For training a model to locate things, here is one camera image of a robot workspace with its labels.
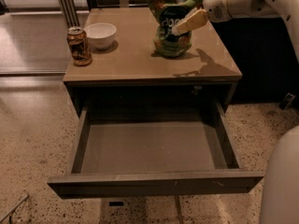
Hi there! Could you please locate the brown soda can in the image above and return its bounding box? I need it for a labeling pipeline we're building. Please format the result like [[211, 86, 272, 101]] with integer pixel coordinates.
[[67, 26, 93, 66]]

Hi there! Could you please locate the green rice chip bag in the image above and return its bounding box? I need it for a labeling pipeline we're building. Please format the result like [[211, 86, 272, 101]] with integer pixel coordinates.
[[149, 0, 202, 58]]

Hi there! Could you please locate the metal rod on floor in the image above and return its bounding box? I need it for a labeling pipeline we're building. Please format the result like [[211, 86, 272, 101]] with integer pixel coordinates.
[[0, 194, 29, 224]]

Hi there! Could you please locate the grey cabinet with tan top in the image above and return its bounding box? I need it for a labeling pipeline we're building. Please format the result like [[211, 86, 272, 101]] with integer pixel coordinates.
[[64, 7, 242, 105]]

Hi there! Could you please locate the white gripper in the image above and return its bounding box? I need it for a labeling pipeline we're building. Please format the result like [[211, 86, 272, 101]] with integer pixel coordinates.
[[172, 0, 232, 36]]

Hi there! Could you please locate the open grey top drawer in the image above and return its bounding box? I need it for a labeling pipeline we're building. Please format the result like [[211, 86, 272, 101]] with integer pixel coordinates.
[[48, 102, 263, 199]]

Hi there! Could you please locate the white ceramic bowl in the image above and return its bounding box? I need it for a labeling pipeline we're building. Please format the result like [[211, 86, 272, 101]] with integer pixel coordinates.
[[85, 22, 117, 49]]

